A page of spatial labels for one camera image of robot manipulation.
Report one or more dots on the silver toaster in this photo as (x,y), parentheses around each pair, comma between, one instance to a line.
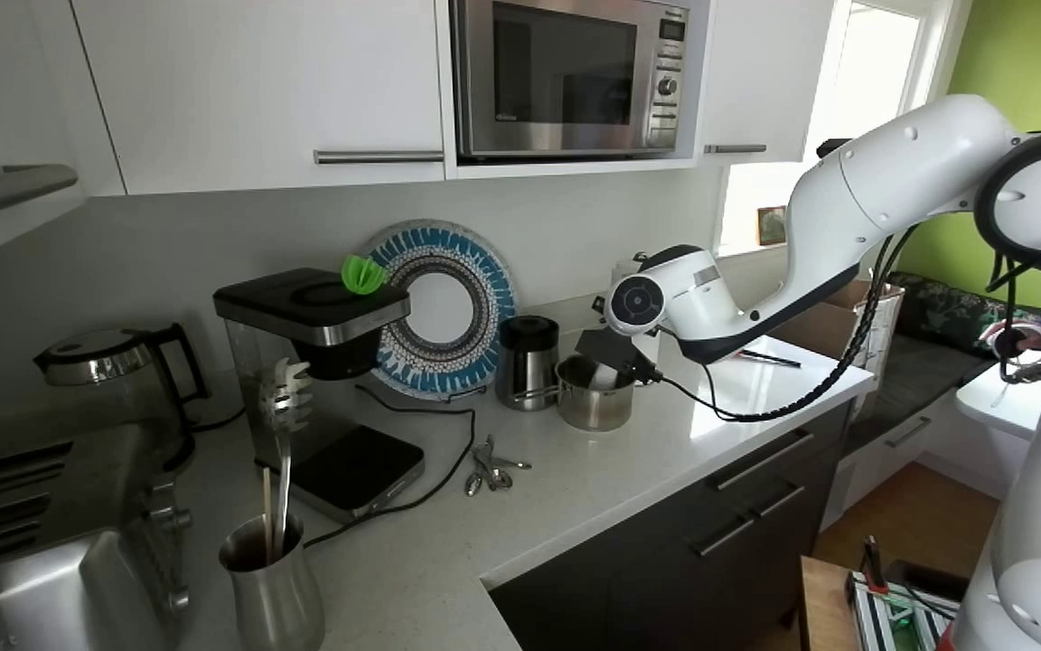
(16,594)

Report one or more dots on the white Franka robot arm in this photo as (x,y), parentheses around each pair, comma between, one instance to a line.
(904,169)

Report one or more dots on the steel utensil cup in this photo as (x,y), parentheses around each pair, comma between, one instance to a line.
(273,598)

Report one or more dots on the silver slotted spatula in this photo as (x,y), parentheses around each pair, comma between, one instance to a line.
(285,412)

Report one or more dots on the green plastic object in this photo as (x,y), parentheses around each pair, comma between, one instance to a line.
(362,274)

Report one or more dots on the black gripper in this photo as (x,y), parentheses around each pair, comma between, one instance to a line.
(615,348)

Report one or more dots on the dark screwdriver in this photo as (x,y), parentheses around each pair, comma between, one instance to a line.
(874,562)

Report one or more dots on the black pen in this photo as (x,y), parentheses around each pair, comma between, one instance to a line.
(769,359)

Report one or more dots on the white upper kitchen cabinet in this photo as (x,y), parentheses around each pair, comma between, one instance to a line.
(254,84)

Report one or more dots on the black and silver coffee maker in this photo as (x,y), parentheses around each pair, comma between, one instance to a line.
(310,320)

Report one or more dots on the blue patterned decorative plate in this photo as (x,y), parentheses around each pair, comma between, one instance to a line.
(470,274)

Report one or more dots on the silver electric kettle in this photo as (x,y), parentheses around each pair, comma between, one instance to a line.
(110,359)

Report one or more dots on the silver microwave oven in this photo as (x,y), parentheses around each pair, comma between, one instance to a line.
(576,75)

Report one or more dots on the silver pot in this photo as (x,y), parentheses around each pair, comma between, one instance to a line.
(596,404)

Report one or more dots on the dark lower kitchen cabinet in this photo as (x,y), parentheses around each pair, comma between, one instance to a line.
(668,557)

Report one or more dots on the steel carafe with black lid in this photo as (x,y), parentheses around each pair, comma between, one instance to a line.
(530,365)

